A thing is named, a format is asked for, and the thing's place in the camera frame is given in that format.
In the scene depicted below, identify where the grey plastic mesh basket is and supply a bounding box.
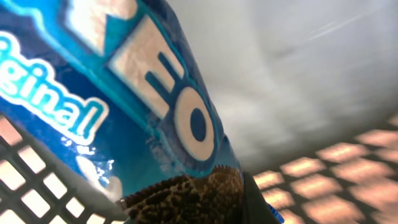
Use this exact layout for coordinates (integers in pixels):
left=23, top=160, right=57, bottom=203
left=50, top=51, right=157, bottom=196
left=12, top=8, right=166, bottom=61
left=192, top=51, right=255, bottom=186
left=0, top=0, right=398, bottom=224

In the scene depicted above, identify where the blue Oreo cookie packet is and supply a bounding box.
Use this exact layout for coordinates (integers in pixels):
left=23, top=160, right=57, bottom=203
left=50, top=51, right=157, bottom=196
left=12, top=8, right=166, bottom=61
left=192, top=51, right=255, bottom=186
left=1, top=0, right=284, bottom=224

